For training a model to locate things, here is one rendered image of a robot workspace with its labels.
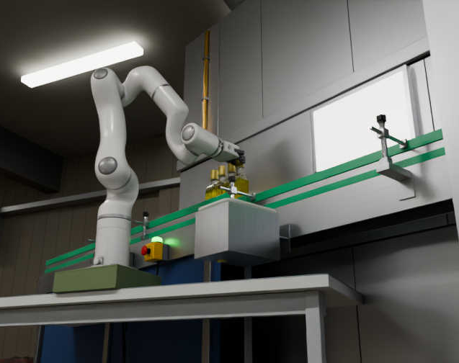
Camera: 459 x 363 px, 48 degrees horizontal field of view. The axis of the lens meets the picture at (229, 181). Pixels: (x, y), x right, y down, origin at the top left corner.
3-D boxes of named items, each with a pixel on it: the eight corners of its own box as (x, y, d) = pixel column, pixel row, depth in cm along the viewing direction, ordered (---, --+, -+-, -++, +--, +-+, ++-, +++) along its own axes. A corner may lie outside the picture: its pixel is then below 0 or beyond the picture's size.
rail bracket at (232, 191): (256, 214, 190) (256, 182, 195) (221, 204, 180) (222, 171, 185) (251, 215, 193) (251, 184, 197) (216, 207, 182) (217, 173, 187)
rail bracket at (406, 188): (419, 198, 140) (409, 124, 148) (383, 184, 130) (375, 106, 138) (403, 202, 144) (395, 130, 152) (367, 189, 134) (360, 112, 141)
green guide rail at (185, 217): (231, 212, 188) (231, 191, 191) (229, 211, 188) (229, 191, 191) (45, 274, 314) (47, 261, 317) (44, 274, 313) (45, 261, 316)
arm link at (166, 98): (136, 111, 201) (179, 166, 190) (162, 81, 197) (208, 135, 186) (149, 116, 209) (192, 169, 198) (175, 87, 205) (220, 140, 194)
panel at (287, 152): (422, 158, 164) (410, 67, 176) (418, 155, 162) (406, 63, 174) (238, 217, 229) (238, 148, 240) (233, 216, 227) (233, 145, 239)
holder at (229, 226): (292, 262, 169) (290, 217, 174) (228, 250, 152) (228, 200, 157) (256, 269, 181) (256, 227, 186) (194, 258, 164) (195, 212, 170)
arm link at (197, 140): (206, 160, 196) (222, 143, 193) (183, 149, 186) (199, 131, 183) (197, 147, 201) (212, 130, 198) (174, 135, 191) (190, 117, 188)
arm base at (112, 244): (113, 265, 166) (116, 210, 173) (70, 271, 175) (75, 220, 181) (150, 274, 181) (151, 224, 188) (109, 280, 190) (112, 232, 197)
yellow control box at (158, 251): (167, 261, 208) (168, 243, 211) (152, 259, 204) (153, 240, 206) (158, 264, 213) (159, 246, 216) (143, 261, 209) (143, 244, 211)
